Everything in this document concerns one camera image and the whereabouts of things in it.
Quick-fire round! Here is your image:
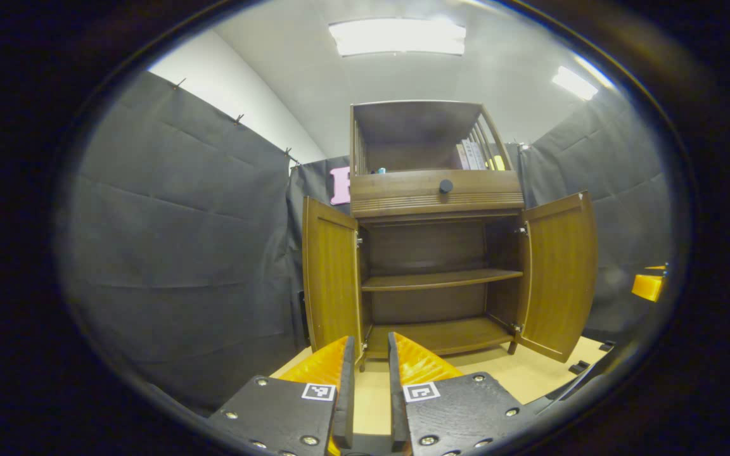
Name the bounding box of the black backdrop cloth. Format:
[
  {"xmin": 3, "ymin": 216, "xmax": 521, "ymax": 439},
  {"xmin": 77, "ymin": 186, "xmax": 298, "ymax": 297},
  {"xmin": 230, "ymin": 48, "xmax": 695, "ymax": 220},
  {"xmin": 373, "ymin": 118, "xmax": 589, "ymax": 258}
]
[{"xmin": 58, "ymin": 70, "xmax": 673, "ymax": 412}]

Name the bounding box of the wooden cabinet drawer front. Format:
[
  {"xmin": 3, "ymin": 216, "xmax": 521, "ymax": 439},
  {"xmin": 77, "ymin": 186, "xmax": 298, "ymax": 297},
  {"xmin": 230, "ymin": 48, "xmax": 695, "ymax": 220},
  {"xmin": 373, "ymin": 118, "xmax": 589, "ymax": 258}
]
[{"xmin": 350, "ymin": 170, "xmax": 525, "ymax": 219}]

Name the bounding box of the wooden cabinet door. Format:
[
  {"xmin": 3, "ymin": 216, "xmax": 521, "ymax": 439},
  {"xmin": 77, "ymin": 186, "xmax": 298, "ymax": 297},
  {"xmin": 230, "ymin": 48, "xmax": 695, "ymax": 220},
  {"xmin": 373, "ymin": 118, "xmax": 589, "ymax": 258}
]
[
  {"xmin": 516, "ymin": 191, "xmax": 599, "ymax": 364},
  {"xmin": 302, "ymin": 196, "xmax": 366, "ymax": 371}
]

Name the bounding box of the wooden double-door shoe cabinet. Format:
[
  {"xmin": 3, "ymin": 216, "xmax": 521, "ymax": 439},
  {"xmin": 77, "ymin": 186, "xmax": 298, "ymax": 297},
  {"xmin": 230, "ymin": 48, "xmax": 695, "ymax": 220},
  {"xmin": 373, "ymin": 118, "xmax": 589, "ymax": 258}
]
[{"xmin": 302, "ymin": 100, "xmax": 599, "ymax": 372}]

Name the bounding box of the ceiling light panel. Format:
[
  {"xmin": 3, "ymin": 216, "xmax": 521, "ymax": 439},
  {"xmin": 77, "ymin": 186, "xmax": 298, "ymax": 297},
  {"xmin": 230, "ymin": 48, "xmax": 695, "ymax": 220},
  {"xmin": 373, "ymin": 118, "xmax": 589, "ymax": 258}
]
[
  {"xmin": 329, "ymin": 18, "xmax": 467, "ymax": 58},
  {"xmin": 552, "ymin": 65, "xmax": 599, "ymax": 101}
]

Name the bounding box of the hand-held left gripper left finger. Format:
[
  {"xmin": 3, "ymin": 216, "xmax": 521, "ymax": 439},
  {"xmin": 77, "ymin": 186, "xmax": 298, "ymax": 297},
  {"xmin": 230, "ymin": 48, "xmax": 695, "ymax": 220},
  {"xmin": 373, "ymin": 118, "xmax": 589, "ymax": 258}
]
[{"xmin": 208, "ymin": 335, "xmax": 357, "ymax": 456}]

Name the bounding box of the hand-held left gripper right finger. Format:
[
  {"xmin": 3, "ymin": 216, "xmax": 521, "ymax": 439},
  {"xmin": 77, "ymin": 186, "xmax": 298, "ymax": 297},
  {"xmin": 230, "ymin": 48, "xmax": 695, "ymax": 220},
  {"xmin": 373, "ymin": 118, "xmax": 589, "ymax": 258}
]
[{"xmin": 387, "ymin": 331, "xmax": 538, "ymax": 456}]

